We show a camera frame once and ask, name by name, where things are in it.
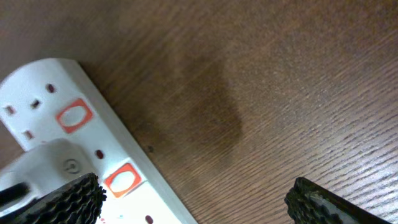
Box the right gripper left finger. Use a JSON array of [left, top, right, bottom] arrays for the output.
[[1, 173, 107, 224]]

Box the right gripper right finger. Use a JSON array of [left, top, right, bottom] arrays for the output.
[[284, 177, 391, 224]]

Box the white charger adapter plug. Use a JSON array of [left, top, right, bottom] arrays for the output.
[[1, 139, 95, 216]]

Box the white power strip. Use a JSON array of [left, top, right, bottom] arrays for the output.
[[1, 58, 195, 223]]

